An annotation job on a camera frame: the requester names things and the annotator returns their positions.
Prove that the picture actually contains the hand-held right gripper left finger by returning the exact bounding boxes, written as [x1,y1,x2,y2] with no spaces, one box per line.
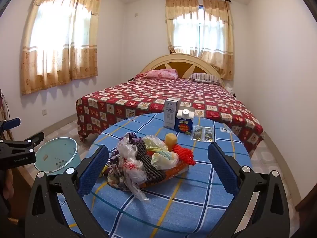
[25,144,110,238]

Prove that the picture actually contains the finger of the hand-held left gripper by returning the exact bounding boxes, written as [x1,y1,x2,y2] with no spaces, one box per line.
[0,132,45,155]
[0,118,21,139]

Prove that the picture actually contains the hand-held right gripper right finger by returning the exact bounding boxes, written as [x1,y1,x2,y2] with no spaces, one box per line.
[207,142,290,238]

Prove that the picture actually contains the light blue trash bin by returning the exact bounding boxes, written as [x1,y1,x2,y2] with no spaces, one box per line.
[33,137,81,176]

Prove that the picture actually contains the white red-print plastic bag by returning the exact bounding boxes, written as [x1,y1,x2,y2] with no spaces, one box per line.
[116,132,149,202]

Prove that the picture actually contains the red plastic wrapper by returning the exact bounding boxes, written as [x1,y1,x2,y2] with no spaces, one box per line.
[172,144,196,166]

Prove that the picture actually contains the dark striped knit cloth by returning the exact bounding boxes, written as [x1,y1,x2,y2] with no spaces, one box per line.
[135,141,166,184]

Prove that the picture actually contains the pale plastic bag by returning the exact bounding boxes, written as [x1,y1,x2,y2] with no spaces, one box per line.
[151,151,179,170]

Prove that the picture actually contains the yellow sponge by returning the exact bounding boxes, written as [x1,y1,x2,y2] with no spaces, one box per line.
[165,133,177,152]

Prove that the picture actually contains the clear yellowish plastic bag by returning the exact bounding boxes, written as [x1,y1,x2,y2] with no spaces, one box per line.
[142,134,169,154]

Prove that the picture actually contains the person's left hand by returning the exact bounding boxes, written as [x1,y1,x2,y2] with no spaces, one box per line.
[0,170,15,200]

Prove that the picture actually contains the blue checked tablecloth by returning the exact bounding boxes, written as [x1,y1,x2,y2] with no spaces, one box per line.
[56,112,253,238]

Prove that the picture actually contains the clear plastic packet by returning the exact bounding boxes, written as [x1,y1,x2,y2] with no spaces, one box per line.
[191,124,214,143]

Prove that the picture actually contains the blue drink carton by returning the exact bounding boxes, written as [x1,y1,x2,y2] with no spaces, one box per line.
[175,105,195,133]

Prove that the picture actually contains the white tall carton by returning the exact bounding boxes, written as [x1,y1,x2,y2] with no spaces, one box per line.
[164,98,181,129]

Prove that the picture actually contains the beige patterned window curtain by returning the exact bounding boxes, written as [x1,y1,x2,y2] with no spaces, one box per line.
[20,0,102,95]
[165,0,234,80]

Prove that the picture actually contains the bed with red quilt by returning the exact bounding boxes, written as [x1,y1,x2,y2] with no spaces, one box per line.
[75,77,264,152]

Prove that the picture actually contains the striped pillow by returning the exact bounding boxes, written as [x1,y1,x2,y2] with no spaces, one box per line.
[189,73,223,84]

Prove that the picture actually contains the cream wooden bed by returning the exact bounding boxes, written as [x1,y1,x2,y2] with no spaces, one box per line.
[137,54,224,86]

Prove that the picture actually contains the pink pillow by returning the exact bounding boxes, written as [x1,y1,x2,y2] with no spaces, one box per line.
[136,69,178,80]

